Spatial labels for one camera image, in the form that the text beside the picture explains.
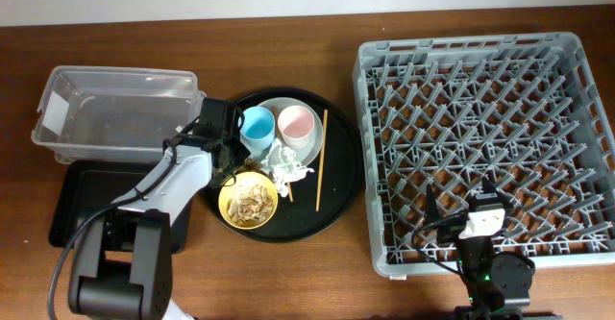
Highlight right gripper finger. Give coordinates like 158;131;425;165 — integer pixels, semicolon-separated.
425;185;440;224
480;177;512;209

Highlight gold brown snack wrapper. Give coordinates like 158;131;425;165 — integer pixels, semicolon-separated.
243;158;267;174

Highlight yellow bowl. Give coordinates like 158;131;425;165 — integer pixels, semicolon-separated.
218;172;279;230

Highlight white tissue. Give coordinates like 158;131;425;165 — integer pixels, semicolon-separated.
260;138;314;197

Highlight food scraps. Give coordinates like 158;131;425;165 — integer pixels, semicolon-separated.
227;185;274;226

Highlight wooden chopstick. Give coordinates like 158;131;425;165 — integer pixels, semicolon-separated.
315;109;329;212
272;107;294;203

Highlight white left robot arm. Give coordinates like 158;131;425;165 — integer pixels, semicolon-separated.
64;134;250;319

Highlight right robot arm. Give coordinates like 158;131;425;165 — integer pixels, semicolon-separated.
416;178;557;320

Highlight grey dishwasher rack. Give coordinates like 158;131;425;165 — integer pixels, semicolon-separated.
353;32;614;280

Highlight clear plastic waste bin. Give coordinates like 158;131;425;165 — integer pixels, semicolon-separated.
31;65;206;163

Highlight blue cup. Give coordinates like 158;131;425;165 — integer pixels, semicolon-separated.
240;106;275;151

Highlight pink cup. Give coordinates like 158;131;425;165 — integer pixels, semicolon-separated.
277;105;315;149

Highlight grey plate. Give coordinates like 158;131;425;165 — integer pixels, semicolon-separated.
241;97;323;166

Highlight round black serving tray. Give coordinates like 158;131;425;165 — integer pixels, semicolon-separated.
230;86;363;243

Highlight black rectangular tray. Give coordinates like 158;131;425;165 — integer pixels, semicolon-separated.
47;160;193;255

